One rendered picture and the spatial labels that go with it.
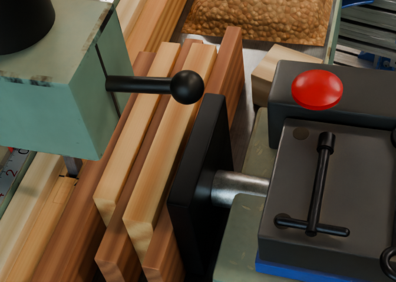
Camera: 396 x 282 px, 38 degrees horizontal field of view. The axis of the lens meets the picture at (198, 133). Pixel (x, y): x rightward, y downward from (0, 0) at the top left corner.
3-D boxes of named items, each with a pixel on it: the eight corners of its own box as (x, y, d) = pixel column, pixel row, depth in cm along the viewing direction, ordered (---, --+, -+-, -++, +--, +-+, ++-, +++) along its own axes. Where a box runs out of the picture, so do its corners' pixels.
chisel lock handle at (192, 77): (201, 114, 33) (197, 89, 31) (96, 100, 35) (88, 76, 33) (210, 88, 34) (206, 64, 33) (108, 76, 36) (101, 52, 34)
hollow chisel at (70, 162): (85, 196, 44) (71, 148, 41) (74, 194, 44) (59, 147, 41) (89, 187, 45) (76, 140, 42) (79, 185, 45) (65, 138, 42)
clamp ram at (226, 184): (291, 294, 39) (293, 226, 32) (184, 272, 40) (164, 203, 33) (311, 184, 44) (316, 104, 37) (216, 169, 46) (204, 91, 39)
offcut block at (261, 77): (322, 89, 50) (323, 59, 48) (299, 122, 48) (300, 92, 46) (275, 72, 52) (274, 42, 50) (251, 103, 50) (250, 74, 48)
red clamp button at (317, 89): (339, 117, 34) (340, 105, 33) (287, 110, 34) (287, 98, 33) (345, 80, 35) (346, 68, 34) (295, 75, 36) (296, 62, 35)
